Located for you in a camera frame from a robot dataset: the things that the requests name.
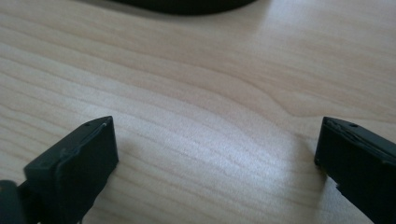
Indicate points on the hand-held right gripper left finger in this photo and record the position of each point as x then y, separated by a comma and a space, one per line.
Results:
73, 168

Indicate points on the black round object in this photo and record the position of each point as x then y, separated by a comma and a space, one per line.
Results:
186, 5

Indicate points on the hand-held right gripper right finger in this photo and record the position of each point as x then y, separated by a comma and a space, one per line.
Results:
361, 165

